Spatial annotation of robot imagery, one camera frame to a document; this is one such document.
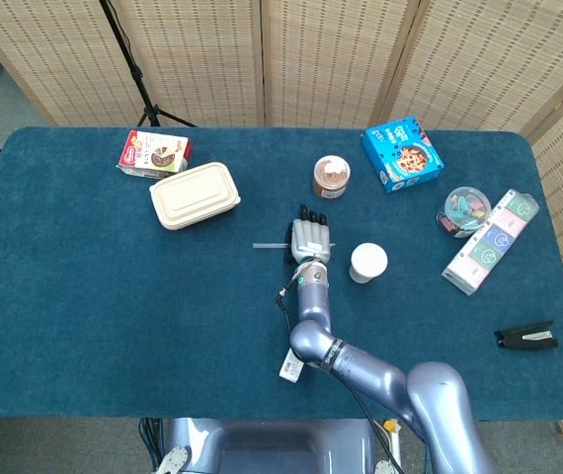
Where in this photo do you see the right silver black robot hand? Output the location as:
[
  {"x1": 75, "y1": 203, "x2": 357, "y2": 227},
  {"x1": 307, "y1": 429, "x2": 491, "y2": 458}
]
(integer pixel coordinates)
[{"x1": 281, "y1": 203, "x2": 335, "y2": 266}]

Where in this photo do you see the clear plastic straw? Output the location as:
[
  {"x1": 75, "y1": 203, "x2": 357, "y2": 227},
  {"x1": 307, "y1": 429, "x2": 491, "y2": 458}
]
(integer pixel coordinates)
[{"x1": 253, "y1": 241, "x2": 337, "y2": 250}]

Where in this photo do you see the white paper cup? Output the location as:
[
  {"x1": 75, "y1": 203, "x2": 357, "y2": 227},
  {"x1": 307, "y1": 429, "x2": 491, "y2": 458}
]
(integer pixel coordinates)
[{"x1": 349, "y1": 242, "x2": 389, "y2": 285}]

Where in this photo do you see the brown jar with clear lid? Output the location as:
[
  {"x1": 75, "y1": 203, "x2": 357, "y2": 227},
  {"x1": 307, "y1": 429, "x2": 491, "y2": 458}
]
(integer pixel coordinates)
[{"x1": 311, "y1": 155, "x2": 352, "y2": 199}]

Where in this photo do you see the blue cookie box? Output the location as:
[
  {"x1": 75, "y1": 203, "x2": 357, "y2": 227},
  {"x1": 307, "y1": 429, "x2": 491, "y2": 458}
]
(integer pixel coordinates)
[{"x1": 362, "y1": 116, "x2": 445, "y2": 195}]

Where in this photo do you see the beige lidded lunch box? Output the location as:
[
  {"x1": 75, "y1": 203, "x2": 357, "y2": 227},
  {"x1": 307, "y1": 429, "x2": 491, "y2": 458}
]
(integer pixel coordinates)
[{"x1": 148, "y1": 161, "x2": 242, "y2": 231}]

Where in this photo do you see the small white cardboard box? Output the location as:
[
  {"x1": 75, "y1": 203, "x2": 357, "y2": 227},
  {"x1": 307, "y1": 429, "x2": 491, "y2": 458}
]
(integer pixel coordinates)
[{"x1": 278, "y1": 348, "x2": 305, "y2": 384}]

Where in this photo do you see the clear jar of binder clips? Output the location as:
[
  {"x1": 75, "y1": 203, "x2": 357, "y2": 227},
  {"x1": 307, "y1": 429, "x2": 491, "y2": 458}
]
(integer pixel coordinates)
[{"x1": 435, "y1": 186, "x2": 493, "y2": 239}]

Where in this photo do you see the red white snack box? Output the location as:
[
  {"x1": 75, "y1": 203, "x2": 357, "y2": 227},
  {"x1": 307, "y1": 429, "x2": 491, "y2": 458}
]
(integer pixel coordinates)
[{"x1": 116, "y1": 129, "x2": 194, "y2": 179}]

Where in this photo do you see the bamboo folding screen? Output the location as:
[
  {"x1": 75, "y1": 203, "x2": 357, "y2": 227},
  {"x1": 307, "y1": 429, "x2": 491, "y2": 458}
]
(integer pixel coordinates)
[{"x1": 0, "y1": 0, "x2": 563, "y2": 445}]

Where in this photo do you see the blue table mat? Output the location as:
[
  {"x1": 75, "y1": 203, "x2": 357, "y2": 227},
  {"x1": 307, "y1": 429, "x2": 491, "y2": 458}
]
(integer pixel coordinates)
[{"x1": 0, "y1": 126, "x2": 563, "y2": 422}]

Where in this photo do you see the blue-grey robot torso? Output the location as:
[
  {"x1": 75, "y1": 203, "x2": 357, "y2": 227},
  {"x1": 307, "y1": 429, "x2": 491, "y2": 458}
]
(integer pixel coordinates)
[{"x1": 155, "y1": 418, "x2": 401, "y2": 474}]

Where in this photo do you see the black stapler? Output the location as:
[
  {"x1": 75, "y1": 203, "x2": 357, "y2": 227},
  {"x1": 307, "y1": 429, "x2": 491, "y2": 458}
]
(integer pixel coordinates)
[{"x1": 493, "y1": 320, "x2": 560, "y2": 352}]

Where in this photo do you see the black tripod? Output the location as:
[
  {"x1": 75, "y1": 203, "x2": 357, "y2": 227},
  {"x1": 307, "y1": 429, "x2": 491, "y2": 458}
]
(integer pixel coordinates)
[{"x1": 98, "y1": 0, "x2": 198, "y2": 128}]

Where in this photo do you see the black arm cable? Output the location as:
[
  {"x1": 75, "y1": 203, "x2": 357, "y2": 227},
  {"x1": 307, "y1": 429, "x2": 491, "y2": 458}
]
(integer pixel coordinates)
[{"x1": 274, "y1": 276, "x2": 406, "y2": 474}]

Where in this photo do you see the white yellow plug cable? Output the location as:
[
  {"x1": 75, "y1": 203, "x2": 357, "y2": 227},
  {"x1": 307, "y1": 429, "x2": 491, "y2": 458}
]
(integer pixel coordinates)
[{"x1": 382, "y1": 419, "x2": 404, "y2": 474}]

